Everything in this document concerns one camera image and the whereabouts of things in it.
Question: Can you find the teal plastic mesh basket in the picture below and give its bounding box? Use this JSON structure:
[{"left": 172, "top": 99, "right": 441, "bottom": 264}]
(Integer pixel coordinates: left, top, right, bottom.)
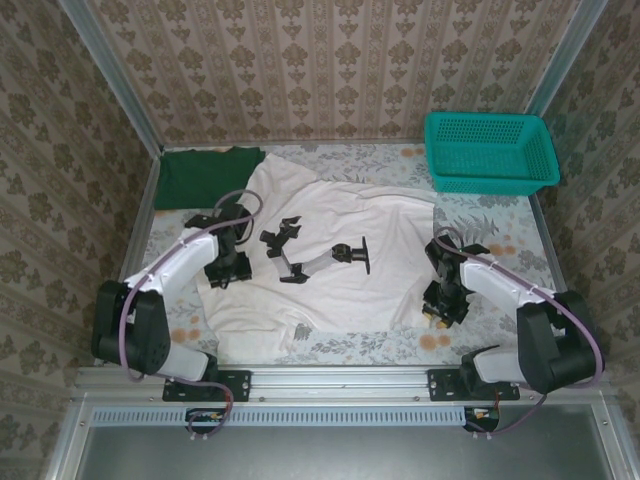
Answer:
[{"left": 423, "top": 110, "right": 561, "bottom": 197}]

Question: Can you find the small black connector box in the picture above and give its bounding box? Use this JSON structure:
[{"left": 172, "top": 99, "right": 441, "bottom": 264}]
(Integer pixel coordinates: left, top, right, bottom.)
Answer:
[
  {"left": 184, "top": 407, "right": 227, "bottom": 435},
  {"left": 463, "top": 405, "right": 501, "bottom": 434}
]

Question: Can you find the folded dark green t-shirt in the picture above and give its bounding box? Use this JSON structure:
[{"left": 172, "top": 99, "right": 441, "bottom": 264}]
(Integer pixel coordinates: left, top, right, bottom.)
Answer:
[{"left": 152, "top": 147, "right": 266, "bottom": 211}]

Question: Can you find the white slotted cable duct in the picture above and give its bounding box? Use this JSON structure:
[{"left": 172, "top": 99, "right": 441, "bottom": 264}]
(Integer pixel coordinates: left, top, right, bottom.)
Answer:
[{"left": 92, "top": 403, "right": 501, "bottom": 427}]

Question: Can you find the aluminium frame post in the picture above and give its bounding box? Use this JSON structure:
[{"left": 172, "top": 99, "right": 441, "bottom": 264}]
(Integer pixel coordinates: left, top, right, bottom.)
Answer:
[
  {"left": 54, "top": 0, "right": 166, "bottom": 154},
  {"left": 525, "top": 0, "right": 610, "bottom": 119}
]

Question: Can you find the white t-shirt with robot print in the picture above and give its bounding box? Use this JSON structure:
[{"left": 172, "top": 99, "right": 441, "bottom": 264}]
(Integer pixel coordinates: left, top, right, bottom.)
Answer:
[{"left": 198, "top": 152, "right": 437, "bottom": 361}]

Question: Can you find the floral table cover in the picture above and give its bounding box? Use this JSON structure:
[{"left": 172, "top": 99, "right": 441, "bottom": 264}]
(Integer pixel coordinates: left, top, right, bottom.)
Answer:
[{"left": 142, "top": 143, "right": 571, "bottom": 366}]

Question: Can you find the grey metal panel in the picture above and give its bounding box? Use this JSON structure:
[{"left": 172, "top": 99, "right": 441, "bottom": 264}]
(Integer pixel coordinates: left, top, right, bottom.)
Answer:
[{"left": 74, "top": 424, "right": 616, "bottom": 480}]

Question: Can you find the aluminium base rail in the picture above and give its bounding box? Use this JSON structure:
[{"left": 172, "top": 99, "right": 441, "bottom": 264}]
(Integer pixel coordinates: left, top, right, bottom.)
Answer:
[{"left": 162, "top": 367, "right": 521, "bottom": 404}]

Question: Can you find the aluminium table edge rail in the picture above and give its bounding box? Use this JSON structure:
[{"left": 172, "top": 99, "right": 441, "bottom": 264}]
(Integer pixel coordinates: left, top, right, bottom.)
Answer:
[
  {"left": 44, "top": 147, "right": 166, "bottom": 480},
  {"left": 529, "top": 192, "right": 640, "bottom": 480}
]

